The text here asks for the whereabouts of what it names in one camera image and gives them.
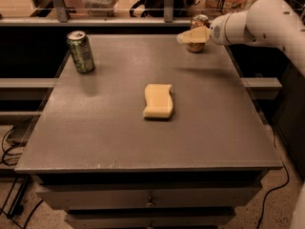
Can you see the green soda can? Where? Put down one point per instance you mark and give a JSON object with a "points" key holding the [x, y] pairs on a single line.
{"points": [[81, 51]]}

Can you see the orange soda can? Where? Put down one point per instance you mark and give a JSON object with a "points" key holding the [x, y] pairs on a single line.
{"points": [[199, 20]]}

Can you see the grey drawer cabinet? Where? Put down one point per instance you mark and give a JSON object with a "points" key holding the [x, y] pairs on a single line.
{"points": [[93, 132]]}

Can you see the yellow sponge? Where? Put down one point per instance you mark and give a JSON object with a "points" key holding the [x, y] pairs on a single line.
{"points": [[159, 103]]}

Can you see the upper grey drawer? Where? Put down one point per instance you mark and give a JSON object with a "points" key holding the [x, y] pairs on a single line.
{"points": [[98, 197]]}

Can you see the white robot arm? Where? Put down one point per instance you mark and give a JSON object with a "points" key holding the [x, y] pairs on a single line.
{"points": [[267, 23]]}

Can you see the dark bag behind railing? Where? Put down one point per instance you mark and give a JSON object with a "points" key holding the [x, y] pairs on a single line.
{"points": [[155, 8]]}

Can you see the lower grey drawer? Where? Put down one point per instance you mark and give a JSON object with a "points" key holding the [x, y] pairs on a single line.
{"points": [[150, 218]]}

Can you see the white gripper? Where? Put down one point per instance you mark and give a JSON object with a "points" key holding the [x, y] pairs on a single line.
{"points": [[216, 30]]}

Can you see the clear plastic container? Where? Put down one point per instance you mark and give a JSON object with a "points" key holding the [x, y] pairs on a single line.
{"points": [[100, 8]]}

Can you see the grey drawer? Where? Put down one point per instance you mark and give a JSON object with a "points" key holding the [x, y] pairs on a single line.
{"points": [[150, 218], [98, 197]]}

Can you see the metal railing frame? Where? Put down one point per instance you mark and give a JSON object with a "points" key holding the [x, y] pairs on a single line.
{"points": [[68, 13]]}

